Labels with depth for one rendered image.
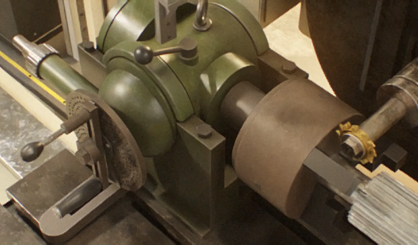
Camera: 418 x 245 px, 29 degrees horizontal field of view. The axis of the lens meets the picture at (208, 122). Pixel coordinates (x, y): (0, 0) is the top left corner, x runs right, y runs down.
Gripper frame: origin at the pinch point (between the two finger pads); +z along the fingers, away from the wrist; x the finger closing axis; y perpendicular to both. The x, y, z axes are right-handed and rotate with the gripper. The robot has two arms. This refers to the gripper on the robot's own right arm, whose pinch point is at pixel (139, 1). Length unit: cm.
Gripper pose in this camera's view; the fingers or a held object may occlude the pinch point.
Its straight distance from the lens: 112.3
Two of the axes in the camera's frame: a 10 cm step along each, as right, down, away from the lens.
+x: -5.9, -6.1, 5.3
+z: 0.0, 6.6, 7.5
